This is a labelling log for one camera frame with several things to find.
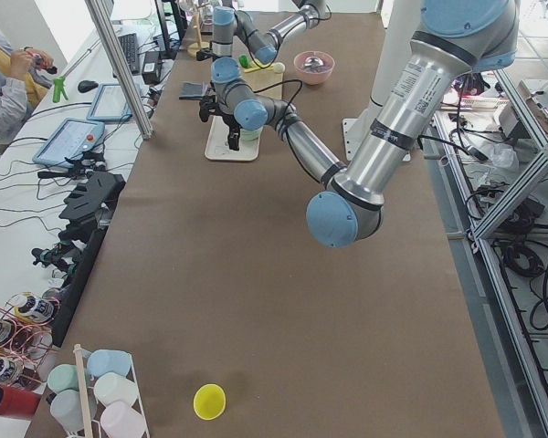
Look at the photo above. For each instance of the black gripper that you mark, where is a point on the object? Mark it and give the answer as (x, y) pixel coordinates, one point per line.
(232, 126)

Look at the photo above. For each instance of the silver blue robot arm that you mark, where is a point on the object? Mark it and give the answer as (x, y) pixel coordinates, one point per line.
(453, 38)
(264, 46)

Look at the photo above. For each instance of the green bowl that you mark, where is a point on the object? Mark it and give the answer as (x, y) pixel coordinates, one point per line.
(249, 135)

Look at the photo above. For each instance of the large pink bowl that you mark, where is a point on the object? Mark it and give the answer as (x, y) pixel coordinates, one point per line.
(311, 77)

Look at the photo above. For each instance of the bamboo cutting board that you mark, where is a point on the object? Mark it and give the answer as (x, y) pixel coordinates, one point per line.
(265, 83)

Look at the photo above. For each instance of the grey purple folded cloth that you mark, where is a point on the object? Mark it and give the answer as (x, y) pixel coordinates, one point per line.
(193, 91)

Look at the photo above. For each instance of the green lime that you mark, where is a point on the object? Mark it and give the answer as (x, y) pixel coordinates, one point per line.
(243, 60)

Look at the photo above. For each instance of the yellow plastic knife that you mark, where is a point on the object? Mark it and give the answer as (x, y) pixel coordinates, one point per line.
(255, 69)

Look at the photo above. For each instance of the white garlic bulb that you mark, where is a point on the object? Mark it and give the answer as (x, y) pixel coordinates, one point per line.
(278, 68)

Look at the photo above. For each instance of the wooden stand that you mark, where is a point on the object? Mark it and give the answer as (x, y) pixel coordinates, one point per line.
(194, 8)

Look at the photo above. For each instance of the metal ice scoop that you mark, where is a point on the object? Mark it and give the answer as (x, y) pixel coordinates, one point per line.
(313, 63)

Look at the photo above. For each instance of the black keyboard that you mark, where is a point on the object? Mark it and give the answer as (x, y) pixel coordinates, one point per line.
(129, 48)

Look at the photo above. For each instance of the black computer mouse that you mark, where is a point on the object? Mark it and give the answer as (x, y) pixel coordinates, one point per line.
(85, 86)

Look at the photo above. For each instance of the blue tablet with red button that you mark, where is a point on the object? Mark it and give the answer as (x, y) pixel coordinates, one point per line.
(71, 139)

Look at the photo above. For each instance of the black tool holder stand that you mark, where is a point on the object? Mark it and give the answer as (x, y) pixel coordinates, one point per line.
(87, 198)

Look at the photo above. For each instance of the green clamp tool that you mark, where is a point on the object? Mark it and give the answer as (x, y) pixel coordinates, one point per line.
(59, 91)

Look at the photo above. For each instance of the seated person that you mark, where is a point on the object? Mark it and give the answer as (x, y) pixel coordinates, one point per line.
(22, 86)

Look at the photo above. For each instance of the yellow plastic cup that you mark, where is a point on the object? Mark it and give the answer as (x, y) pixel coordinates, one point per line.
(209, 402)

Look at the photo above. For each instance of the white cup rack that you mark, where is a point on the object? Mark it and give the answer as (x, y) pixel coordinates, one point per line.
(97, 395)

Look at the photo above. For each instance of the red cup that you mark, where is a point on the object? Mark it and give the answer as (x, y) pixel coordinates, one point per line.
(18, 404)

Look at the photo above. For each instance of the aluminium frame post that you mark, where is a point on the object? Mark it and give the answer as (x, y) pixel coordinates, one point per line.
(101, 20)

